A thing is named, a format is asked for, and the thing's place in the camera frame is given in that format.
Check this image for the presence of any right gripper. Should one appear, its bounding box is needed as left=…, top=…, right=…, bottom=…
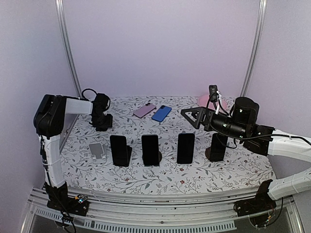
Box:
left=181, top=106, right=247, bottom=140

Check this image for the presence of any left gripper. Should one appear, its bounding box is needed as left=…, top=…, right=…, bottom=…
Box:
left=93, top=113, right=114, bottom=128

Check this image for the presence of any black phone blue edge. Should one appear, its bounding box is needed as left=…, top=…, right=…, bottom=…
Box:
left=177, top=133, right=195, bottom=164

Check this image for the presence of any black folding phone stand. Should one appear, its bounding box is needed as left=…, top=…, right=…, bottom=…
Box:
left=127, top=145, right=132, bottom=166

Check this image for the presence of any black phone teal edge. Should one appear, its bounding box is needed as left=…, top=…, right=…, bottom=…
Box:
left=141, top=134, right=159, bottom=166

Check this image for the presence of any dark grey phone stand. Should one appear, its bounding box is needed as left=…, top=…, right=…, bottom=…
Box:
left=157, top=152, right=162, bottom=166

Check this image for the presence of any small black phone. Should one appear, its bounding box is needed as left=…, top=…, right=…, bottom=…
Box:
left=95, top=123, right=112, bottom=132

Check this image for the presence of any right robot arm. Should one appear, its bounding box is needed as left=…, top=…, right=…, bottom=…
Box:
left=181, top=97, right=311, bottom=212

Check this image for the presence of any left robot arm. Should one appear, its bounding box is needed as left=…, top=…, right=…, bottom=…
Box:
left=34, top=93, right=113, bottom=189

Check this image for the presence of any blue phone face down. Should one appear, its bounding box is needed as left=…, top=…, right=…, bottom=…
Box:
left=152, top=105, right=172, bottom=122

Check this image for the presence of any pink phone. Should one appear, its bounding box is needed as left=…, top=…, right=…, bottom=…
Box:
left=133, top=103, right=156, bottom=118

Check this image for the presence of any pink plastic plate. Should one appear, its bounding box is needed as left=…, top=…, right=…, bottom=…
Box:
left=198, top=95, right=228, bottom=110

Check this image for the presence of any floral patterned table mat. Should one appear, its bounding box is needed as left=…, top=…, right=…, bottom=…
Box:
left=61, top=96, right=275, bottom=195

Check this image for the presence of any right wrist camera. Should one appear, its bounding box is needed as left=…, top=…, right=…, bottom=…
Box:
left=207, top=85, right=222, bottom=114

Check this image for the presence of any left black cable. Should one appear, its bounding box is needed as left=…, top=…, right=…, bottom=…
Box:
left=81, top=88, right=98, bottom=101

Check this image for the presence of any black cable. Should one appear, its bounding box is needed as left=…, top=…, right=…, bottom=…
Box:
left=206, top=97, right=311, bottom=150
left=81, top=88, right=98, bottom=101

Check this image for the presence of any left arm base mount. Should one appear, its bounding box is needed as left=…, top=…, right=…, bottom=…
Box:
left=44, top=182, right=90, bottom=216

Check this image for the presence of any front aluminium rail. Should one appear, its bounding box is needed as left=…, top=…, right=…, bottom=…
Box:
left=21, top=189, right=304, bottom=233

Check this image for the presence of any right black cable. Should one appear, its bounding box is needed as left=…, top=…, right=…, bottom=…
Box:
left=206, top=97, right=311, bottom=150

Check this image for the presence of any right aluminium frame post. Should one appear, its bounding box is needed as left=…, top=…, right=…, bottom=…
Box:
left=240, top=0, right=267, bottom=97

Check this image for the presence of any aluminium frame post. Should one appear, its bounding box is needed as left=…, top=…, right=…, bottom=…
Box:
left=240, top=0, right=267, bottom=97
left=55, top=0, right=82, bottom=97

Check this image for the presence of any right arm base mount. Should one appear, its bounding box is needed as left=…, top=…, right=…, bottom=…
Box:
left=233, top=180, right=276, bottom=216

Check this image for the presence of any left aluminium frame post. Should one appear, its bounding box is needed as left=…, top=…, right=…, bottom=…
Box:
left=55, top=0, right=82, bottom=97

